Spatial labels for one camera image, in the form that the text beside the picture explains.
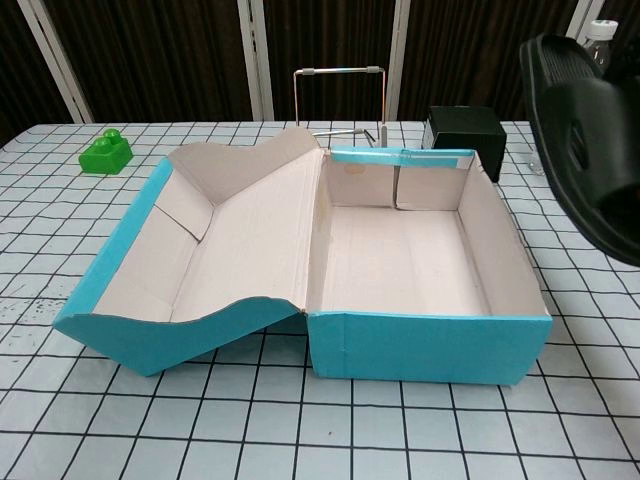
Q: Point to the black rubber slipper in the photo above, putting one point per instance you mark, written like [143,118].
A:
[570,125]

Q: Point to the small black box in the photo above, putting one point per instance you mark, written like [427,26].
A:
[465,125]

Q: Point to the light blue cardboard shoe box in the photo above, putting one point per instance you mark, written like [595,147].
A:
[425,350]

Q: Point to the white black-checked tablecloth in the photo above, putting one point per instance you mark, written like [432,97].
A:
[250,425]

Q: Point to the white partition frame post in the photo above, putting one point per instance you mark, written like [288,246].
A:
[256,60]
[587,15]
[59,65]
[404,60]

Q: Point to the green toy building block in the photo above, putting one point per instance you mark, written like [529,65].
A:
[102,160]

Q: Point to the clear plastic water bottle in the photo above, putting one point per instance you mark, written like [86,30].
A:
[600,30]

